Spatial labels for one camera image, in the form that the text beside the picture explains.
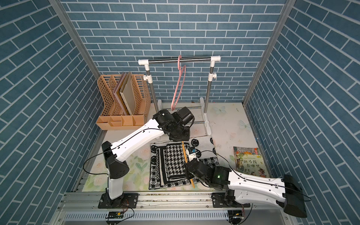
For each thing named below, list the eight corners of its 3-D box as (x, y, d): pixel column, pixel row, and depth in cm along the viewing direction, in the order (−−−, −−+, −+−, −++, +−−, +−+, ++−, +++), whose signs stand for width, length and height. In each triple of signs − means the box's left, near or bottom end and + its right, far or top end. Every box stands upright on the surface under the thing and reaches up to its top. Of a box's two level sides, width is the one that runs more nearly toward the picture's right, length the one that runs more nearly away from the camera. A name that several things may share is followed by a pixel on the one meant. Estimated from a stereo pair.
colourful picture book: (237, 177, 84) (238, 176, 83) (231, 147, 97) (231, 146, 96) (269, 177, 85) (270, 176, 83) (258, 148, 97) (259, 146, 96)
